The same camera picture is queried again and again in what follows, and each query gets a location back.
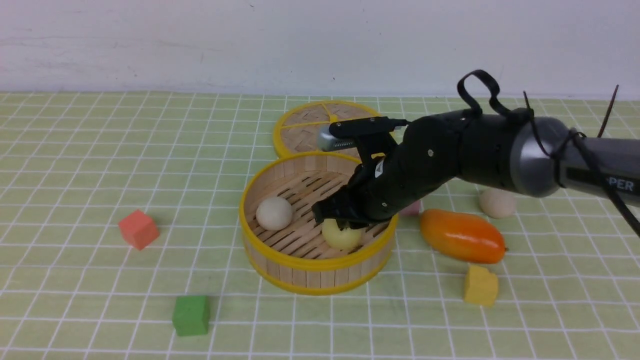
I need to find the green checkered tablecloth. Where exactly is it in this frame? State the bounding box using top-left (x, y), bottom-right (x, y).
top-left (0, 92), bottom-right (640, 360)

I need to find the woven bamboo steamer lid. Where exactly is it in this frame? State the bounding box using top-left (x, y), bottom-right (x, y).
top-left (272, 100), bottom-right (381, 158)

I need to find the pink foam cube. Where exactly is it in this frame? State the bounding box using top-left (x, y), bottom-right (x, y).
top-left (398, 200), bottom-right (422, 217)

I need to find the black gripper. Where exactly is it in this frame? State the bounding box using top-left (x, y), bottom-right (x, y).
top-left (311, 111), bottom-right (479, 231)

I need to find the white bun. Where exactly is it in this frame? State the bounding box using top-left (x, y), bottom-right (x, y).
top-left (478, 187), bottom-right (517, 219)
top-left (255, 196), bottom-right (294, 231)

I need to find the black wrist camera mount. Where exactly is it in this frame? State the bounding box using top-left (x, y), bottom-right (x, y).
top-left (317, 116), bottom-right (410, 163)

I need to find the yellow foam block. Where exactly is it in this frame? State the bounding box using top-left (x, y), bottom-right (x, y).
top-left (462, 264), bottom-right (499, 307)

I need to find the yellow bun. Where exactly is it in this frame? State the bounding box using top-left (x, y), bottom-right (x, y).
top-left (321, 218), bottom-right (364, 251)

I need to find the black cable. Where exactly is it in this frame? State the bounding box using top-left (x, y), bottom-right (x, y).
top-left (456, 69), bottom-right (640, 238)

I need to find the red foam cube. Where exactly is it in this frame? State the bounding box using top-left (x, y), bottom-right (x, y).
top-left (118, 209), bottom-right (160, 251)

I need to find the green foam cube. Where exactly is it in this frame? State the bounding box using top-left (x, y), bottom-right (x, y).
top-left (172, 295), bottom-right (210, 337)

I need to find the bamboo steamer tray yellow rim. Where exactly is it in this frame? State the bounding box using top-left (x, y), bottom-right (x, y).
top-left (238, 152), bottom-right (398, 296)

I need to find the orange toy mango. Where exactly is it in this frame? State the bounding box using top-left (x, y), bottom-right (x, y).
top-left (419, 208), bottom-right (508, 264)

